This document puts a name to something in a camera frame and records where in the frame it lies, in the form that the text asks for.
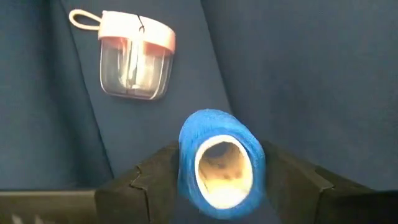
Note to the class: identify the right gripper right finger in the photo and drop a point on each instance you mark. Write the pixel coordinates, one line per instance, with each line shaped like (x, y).
(295, 186)

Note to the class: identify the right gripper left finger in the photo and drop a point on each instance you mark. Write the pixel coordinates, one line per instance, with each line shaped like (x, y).
(155, 186)

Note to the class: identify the clear container with pink lid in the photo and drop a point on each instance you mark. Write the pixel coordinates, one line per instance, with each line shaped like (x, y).
(136, 31)

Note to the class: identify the blue bandage roll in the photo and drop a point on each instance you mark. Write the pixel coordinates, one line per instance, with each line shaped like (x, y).
(186, 149)

